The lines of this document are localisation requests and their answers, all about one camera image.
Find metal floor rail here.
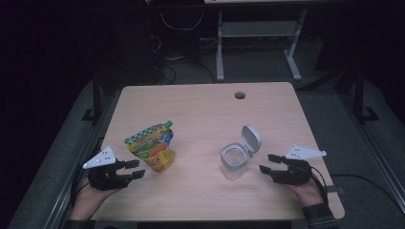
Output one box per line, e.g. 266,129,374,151
338,94,405,211
42,92,122,229

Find black metal stand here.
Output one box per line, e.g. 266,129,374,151
337,63,380,123
80,73,103,125

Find black cables behind table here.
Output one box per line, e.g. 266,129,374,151
156,61,218,85

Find white hanging cable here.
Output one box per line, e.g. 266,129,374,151
160,10,204,31

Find person's right hand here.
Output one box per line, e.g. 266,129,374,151
286,177,325,208

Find white lidded container with handle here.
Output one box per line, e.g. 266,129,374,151
220,124,263,181

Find black floor cable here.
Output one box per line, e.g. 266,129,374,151
329,174,405,216

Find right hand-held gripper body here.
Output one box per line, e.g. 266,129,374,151
270,145,328,187

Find white desk frame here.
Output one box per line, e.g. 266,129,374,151
215,9,309,82

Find right hand-held gripper cable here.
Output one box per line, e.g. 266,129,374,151
309,165,329,204

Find person's left hand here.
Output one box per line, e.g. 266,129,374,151
69,177,121,221

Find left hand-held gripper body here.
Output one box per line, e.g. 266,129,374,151
82,145,134,192

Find colourful spouted refill pouch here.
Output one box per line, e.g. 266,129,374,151
123,119,177,174

